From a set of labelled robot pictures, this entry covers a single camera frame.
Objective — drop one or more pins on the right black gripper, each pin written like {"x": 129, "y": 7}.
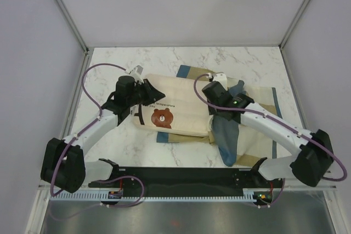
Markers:
{"x": 211, "y": 110}

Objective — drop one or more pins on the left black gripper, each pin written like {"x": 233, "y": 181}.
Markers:
{"x": 152, "y": 94}

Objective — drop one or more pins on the cream bear print pillow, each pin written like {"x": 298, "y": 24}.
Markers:
{"x": 179, "y": 112}

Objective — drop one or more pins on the blue beige checked pillowcase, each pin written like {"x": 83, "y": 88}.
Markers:
{"x": 237, "y": 143}

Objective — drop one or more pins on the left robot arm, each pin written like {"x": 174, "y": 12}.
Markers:
{"x": 63, "y": 163}

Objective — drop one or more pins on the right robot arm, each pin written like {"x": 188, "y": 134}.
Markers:
{"x": 310, "y": 153}

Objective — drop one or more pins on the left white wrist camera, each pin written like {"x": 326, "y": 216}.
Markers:
{"x": 136, "y": 73}

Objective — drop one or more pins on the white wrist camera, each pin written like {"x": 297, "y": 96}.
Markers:
{"x": 136, "y": 73}
{"x": 221, "y": 78}

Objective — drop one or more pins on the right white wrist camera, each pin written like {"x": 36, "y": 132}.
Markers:
{"x": 221, "y": 78}

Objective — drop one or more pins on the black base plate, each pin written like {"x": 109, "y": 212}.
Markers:
{"x": 194, "y": 182}

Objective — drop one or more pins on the white slotted cable duct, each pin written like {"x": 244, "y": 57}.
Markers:
{"x": 115, "y": 196}

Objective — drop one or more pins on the left aluminium frame post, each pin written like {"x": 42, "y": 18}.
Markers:
{"x": 72, "y": 25}

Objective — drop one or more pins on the aluminium frame post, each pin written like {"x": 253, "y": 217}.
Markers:
{"x": 72, "y": 25}
{"x": 298, "y": 15}

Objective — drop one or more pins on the right aluminium frame post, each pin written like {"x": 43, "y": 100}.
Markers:
{"x": 298, "y": 15}

